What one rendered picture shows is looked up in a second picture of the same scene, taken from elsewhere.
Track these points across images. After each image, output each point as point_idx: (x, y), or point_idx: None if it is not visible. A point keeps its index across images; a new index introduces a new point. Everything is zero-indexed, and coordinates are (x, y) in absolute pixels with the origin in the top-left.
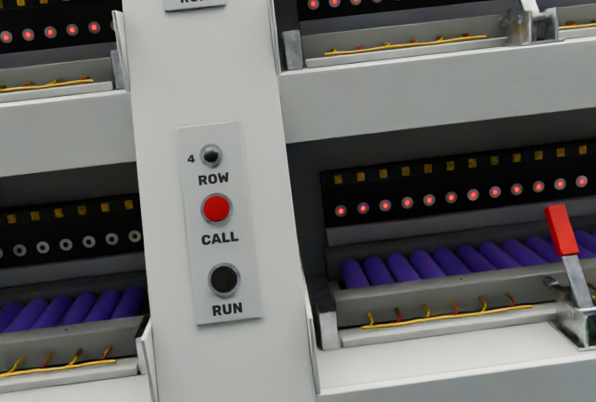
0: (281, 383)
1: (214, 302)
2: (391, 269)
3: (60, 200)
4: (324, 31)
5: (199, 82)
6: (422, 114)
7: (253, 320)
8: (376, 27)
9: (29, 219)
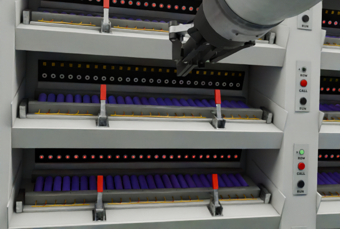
0: (311, 128)
1: (300, 106)
2: None
3: (208, 68)
4: None
5: (302, 49)
6: None
7: (307, 112)
8: None
9: (209, 74)
